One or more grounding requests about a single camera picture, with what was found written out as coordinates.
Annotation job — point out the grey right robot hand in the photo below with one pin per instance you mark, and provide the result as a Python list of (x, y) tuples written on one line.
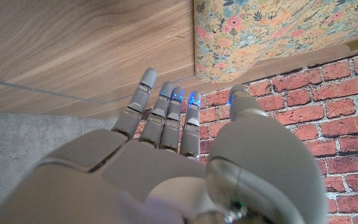
[(135, 174)]

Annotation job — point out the tan floral cloth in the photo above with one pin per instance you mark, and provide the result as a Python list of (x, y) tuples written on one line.
[(259, 31)]

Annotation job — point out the red brick print backdrop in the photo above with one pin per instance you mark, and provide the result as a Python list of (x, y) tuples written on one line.
[(337, 124)]

